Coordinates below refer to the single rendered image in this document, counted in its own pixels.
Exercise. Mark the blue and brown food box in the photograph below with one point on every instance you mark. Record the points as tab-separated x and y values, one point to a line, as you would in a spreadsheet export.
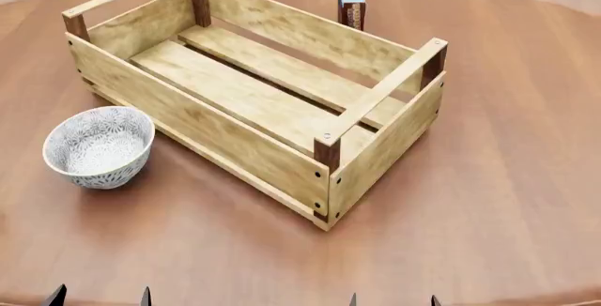
352	3

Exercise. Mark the wooden slatted crate tray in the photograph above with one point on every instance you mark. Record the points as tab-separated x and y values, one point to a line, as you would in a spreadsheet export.
225	109

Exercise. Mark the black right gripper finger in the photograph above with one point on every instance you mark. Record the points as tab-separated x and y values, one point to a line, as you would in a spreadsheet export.
352	300
436	301

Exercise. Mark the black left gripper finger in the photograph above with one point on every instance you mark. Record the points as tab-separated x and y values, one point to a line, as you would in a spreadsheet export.
57	298
146	298

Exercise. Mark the white patterned ceramic bowl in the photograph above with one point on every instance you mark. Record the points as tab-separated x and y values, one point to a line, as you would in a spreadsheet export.
99	147

